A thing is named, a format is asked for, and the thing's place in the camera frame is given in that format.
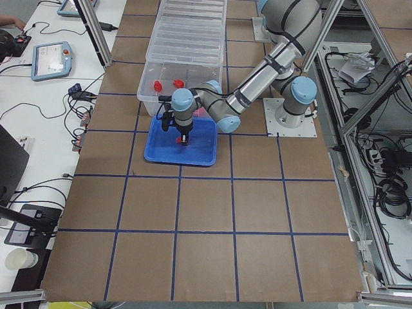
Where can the blue plastic tray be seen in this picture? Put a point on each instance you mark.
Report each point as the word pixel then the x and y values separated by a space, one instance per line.
pixel 165 147

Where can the aluminium frame post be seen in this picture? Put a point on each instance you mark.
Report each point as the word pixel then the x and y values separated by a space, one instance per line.
pixel 93 28

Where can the teach pendant tablet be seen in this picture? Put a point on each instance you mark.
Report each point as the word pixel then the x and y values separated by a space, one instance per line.
pixel 49 61
pixel 68 9

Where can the clear ribbed box lid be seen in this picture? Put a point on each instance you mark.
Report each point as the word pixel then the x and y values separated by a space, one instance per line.
pixel 189 32

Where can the black laptop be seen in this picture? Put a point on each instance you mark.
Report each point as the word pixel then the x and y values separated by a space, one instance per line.
pixel 13 160

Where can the black power adapter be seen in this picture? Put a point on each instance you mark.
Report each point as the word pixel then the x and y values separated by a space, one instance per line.
pixel 107 27

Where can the clear plastic storage box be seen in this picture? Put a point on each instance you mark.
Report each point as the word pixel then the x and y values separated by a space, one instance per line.
pixel 192 75

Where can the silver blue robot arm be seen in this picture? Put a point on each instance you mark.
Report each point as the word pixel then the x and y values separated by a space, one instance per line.
pixel 293 27

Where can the black box latch handle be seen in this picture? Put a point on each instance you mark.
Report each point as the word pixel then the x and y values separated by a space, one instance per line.
pixel 164 96

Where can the white paper cup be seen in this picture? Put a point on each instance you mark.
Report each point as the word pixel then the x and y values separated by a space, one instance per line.
pixel 21 259

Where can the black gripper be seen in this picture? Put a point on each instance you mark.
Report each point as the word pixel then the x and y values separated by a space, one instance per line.
pixel 184 130

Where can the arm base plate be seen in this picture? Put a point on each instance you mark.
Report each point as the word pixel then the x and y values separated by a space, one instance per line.
pixel 279 123
pixel 261 34

